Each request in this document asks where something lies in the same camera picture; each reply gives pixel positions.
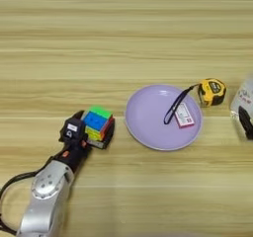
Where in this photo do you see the purple round plate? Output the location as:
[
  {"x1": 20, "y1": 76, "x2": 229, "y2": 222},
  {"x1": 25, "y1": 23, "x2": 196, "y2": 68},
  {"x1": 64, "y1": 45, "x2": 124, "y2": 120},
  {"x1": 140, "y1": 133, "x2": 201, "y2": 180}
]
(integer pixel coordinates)
[{"x1": 124, "y1": 84, "x2": 204, "y2": 151}]

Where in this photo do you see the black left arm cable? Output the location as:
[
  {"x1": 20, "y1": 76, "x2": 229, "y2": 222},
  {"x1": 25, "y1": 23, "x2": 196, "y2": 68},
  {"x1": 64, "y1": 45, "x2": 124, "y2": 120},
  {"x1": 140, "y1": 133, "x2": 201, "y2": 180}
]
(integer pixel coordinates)
[{"x1": 0, "y1": 155, "x2": 56, "y2": 236}]

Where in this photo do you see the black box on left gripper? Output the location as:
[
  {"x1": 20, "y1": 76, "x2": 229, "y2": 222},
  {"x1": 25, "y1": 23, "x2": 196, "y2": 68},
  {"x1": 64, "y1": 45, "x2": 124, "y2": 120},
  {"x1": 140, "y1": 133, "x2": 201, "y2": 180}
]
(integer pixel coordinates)
[{"x1": 58, "y1": 117, "x2": 87, "y2": 143}]

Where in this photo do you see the yellow black tape measure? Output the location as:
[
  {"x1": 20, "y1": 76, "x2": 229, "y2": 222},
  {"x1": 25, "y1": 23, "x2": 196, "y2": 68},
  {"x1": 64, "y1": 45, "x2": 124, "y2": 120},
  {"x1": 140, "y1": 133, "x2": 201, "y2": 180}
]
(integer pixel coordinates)
[{"x1": 197, "y1": 77, "x2": 228, "y2": 108}]

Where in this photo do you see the colourful puzzle cube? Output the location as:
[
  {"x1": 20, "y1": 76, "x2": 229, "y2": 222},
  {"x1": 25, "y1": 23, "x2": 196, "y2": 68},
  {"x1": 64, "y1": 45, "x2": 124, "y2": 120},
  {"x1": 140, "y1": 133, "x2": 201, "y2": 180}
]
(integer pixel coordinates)
[{"x1": 81, "y1": 106, "x2": 116, "y2": 142}]

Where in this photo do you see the black tape measure strap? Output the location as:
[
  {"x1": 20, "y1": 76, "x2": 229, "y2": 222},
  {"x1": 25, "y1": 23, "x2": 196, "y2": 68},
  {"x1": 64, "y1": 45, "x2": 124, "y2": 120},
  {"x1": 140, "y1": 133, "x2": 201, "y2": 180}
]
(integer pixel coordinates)
[{"x1": 163, "y1": 83, "x2": 201, "y2": 125}]

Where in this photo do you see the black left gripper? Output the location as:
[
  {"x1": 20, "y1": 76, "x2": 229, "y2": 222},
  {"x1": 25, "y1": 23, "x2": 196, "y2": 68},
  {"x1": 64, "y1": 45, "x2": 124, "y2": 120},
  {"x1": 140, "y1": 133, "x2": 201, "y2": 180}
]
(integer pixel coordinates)
[{"x1": 57, "y1": 110, "x2": 117, "y2": 173}]

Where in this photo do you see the pink white strap tag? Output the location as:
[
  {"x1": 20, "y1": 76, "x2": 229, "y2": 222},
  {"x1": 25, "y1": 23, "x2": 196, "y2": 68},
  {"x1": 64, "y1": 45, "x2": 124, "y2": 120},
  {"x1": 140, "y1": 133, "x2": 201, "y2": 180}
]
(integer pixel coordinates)
[{"x1": 173, "y1": 102, "x2": 196, "y2": 129}]

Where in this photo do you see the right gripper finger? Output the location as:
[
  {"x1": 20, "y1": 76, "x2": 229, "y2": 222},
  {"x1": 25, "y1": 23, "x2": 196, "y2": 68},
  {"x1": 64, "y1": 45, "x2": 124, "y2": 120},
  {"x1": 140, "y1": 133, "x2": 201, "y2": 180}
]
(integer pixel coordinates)
[{"x1": 237, "y1": 106, "x2": 253, "y2": 140}]

